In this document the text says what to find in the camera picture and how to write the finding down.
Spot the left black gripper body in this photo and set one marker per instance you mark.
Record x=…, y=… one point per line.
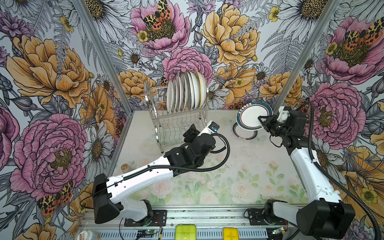
x=192, y=132

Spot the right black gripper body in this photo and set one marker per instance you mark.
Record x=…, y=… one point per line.
x=274, y=126

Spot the chrome wire dish rack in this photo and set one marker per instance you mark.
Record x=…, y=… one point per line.
x=170, y=127

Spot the green red rimmed white plate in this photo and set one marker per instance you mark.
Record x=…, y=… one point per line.
x=243, y=134

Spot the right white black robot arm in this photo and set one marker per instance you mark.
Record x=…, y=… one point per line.
x=325, y=215

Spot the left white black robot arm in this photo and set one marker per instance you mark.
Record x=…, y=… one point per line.
x=110, y=194

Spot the floral patterned white plate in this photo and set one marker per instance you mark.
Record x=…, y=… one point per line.
x=183, y=91

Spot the left yellow green box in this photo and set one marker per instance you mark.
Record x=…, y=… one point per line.
x=185, y=232

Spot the right yellow box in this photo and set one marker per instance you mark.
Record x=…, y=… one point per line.
x=230, y=234

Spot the small green circuit board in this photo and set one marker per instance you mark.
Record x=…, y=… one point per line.
x=146, y=233

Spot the white jar with lid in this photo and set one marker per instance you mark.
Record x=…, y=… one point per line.
x=89, y=235

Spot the right aluminium corner post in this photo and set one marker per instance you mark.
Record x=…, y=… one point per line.
x=322, y=23

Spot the aluminium corner post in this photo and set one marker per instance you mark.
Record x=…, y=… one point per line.
x=322, y=23
x=95, y=37

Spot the aluminium front rail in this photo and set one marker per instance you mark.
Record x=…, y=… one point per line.
x=209, y=221

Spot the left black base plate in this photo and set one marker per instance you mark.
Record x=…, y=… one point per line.
x=159, y=219

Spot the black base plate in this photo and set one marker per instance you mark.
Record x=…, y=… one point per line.
x=159, y=219
x=257, y=217

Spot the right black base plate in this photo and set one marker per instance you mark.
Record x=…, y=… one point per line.
x=257, y=217

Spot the left aluminium corner post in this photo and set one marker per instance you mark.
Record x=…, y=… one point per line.
x=95, y=37

